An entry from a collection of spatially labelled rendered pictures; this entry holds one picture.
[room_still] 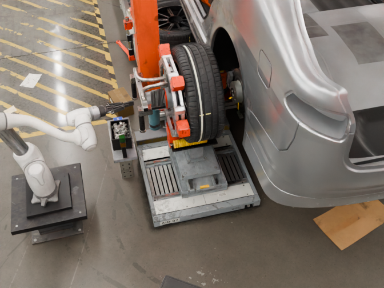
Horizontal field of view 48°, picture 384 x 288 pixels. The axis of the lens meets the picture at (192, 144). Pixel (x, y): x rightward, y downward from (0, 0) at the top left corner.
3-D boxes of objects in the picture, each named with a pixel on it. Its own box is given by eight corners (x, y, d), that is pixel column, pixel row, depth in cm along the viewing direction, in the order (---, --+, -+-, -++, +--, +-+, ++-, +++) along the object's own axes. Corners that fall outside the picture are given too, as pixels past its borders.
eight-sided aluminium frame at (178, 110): (186, 151, 300) (184, 90, 260) (176, 153, 299) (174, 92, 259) (169, 101, 336) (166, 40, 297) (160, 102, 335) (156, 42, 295)
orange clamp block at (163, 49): (171, 56, 294) (169, 43, 293) (160, 58, 293) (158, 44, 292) (170, 58, 301) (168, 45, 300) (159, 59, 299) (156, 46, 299)
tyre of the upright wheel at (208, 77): (219, 155, 314) (231, 98, 258) (188, 160, 310) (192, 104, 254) (197, 85, 347) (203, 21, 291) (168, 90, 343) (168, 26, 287)
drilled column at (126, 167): (134, 176, 359) (128, 141, 329) (122, 179, 357) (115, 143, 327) (132, 167, 366) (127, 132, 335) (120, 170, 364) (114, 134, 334)
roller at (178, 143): (210, 143, 318) (211, 138, 314) (171, 150, 314) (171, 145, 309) (208, 138, 322) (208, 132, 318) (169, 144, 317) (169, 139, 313)
